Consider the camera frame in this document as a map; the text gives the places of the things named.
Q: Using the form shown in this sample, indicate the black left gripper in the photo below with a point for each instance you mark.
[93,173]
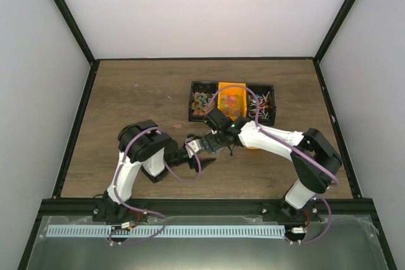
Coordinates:
[194,165]

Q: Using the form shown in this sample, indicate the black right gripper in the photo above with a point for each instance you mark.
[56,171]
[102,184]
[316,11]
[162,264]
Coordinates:
[211,147]

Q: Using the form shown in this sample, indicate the yellow bin with star candies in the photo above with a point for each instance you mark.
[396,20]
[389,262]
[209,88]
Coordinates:
[233,100]

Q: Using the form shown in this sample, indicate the black bin with lollipops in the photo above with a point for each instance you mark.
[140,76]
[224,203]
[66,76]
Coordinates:
[266,107]

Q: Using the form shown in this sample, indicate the black bin with popsicle candies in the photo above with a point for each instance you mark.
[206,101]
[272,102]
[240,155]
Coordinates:
[201,94]

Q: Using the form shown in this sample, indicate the clear plastic cup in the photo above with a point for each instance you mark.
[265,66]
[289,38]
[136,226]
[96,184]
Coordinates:
[216,148]

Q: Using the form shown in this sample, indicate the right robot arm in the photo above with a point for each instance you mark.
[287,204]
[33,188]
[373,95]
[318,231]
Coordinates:
[314,159]

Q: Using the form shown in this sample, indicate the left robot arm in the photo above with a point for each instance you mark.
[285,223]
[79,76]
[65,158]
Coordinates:
[144,147]

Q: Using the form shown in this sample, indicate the black frame base bar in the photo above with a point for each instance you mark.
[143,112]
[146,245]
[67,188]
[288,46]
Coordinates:
[268,209]

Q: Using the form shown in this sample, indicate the light blue slotted rail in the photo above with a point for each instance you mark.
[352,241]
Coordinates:
[170,231]

